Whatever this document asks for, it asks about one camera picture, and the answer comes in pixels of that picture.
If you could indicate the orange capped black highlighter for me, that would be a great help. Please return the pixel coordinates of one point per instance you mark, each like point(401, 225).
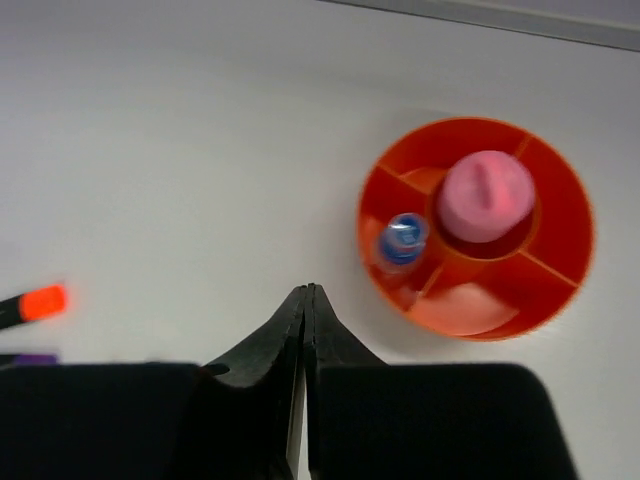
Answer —
point(32, 306)

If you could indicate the pink capped clear tube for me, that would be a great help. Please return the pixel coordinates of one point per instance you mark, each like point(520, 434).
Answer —
point(484, 196)

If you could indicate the small blue spray bottle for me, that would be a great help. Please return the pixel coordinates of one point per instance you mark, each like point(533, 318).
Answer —
point(401, 244)

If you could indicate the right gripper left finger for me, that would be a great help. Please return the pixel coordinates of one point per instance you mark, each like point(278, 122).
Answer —
point(260, 399)

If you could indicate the orange round desk organizer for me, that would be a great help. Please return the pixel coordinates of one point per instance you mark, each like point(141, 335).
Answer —
point(479, 291)

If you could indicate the purple capped black highlighter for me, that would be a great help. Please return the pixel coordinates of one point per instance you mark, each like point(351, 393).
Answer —
point(12, 360)

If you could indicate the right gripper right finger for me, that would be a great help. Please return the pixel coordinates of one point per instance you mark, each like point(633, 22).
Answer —
point(327, 342)

